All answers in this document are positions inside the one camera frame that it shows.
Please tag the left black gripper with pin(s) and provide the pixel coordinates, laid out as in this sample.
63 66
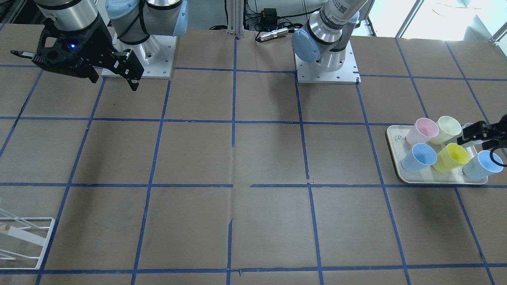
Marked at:
500 130

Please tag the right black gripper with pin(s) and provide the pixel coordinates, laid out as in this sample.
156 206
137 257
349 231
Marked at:
97 44

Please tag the yellow plastic cup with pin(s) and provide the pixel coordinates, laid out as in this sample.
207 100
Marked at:
451 157

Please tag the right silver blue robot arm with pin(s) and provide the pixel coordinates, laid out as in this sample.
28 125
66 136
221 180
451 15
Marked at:
134 21

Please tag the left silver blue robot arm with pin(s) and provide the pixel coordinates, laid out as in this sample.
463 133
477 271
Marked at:
322 40

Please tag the grey plastic cup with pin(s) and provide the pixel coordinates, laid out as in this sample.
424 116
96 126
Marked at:
470 143

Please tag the cream plastic cup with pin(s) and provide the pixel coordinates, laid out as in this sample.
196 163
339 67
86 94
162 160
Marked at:
448 127

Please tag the pink plastic cup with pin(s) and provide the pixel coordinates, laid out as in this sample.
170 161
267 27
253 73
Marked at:
422 131

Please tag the light blue cup near pink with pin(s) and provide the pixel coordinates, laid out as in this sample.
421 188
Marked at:
420 157

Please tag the cream serving tray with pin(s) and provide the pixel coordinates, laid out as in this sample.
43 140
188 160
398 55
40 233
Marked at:
399 148

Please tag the white wire cup rack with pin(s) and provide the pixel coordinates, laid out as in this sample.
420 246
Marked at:
24 241

